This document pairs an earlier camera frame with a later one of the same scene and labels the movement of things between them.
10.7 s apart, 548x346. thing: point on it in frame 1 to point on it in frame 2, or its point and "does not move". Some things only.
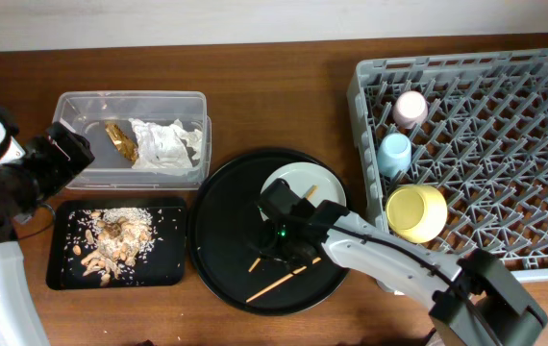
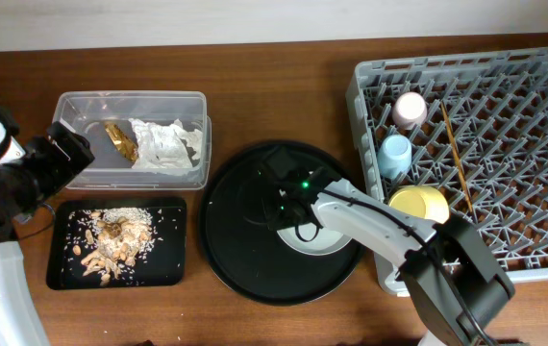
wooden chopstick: (282, 280) to (459, 160)
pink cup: (410, 109) does not move
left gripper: (75, 146) does not move
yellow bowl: (416, 213) does not move
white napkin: (161, 146) does not move
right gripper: (268, 251) to (274, 221)
